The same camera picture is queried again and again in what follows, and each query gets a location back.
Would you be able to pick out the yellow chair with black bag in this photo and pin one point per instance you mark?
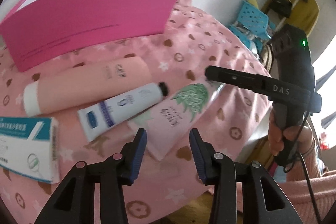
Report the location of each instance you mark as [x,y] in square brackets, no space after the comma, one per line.
[307,11]

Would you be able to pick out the person's right hand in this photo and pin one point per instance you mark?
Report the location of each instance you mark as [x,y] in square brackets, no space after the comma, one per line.
[274,140]

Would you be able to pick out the large pink tube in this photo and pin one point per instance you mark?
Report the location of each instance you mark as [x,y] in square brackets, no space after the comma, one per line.
[92,82]

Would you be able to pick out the black handbag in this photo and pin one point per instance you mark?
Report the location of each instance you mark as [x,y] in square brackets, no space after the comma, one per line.
[282,6]

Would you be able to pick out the pink printed blanket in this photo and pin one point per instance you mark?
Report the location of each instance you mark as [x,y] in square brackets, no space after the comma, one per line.
[210,43]

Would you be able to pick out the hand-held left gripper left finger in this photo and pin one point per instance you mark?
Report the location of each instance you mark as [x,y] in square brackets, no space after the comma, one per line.
[137,153]

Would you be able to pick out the pink tube with green leaves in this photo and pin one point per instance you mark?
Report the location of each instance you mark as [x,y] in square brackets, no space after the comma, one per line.
[173,119]

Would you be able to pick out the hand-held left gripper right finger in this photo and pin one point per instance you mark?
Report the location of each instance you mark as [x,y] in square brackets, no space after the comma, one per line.
[198,158]

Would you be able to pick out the white blue hand cream tube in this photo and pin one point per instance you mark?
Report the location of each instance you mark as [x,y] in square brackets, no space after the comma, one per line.
[123,108]

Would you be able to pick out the white and teal carton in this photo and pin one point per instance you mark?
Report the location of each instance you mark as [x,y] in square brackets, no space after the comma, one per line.
[23,148]

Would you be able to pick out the pink cardboard box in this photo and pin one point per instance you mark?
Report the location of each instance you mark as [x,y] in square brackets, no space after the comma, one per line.
[92,16]

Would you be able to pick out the blue plastic basket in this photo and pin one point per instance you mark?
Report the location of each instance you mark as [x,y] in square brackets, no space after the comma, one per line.
[252,14]

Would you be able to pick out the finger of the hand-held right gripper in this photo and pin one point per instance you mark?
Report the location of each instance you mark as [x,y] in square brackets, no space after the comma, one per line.
[231,77]

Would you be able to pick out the person's right forearm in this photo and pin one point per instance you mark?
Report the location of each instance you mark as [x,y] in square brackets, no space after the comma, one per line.
[315,192]

